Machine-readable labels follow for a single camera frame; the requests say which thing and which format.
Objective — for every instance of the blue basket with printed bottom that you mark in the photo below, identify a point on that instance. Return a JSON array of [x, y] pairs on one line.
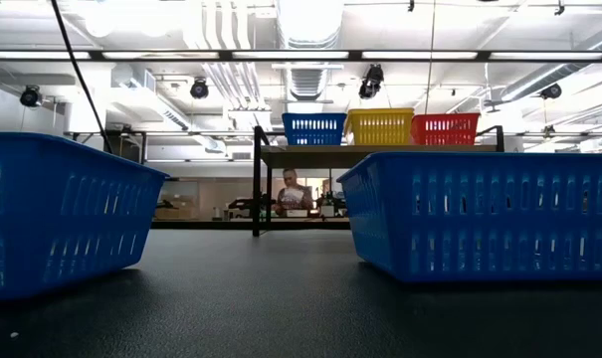
[[479, 166]]

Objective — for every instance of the distant black frame rail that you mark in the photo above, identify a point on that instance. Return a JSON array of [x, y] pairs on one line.
[[191, 133]]

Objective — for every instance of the person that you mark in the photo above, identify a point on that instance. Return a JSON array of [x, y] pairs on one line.
[[293, 196]]

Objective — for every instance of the black background table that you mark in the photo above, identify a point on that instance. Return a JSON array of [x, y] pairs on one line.
[[206, 225]]

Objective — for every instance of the ribbed ventilation duct section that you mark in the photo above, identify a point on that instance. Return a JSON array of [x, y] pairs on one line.
[[305, 82]]

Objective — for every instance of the brown cardboard box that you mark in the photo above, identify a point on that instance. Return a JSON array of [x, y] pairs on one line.
[[173, 209]]

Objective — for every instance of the red plastic slotted basket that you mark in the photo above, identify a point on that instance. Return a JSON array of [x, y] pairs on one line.
[[445, 118]]

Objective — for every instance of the blue plastic slotted basket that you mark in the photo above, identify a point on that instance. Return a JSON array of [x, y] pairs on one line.
[[314, 117], [32, 164]]

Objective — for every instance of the large round ventilation duct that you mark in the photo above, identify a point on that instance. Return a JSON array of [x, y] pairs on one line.
[[310, 22]]

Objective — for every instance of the wooden shelf with black frame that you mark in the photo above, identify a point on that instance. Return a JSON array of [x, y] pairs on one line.
[[330, 159]]

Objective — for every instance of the black table mat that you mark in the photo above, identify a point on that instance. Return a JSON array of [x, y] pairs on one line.
[[300, 308]]

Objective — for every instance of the black overhead light bar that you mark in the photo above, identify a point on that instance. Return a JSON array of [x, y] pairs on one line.
[[226, 55]]

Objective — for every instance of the black ceiling camera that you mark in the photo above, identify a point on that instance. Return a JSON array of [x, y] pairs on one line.
[[199, 88], [31, 96], [371, 82], [550, 91]]

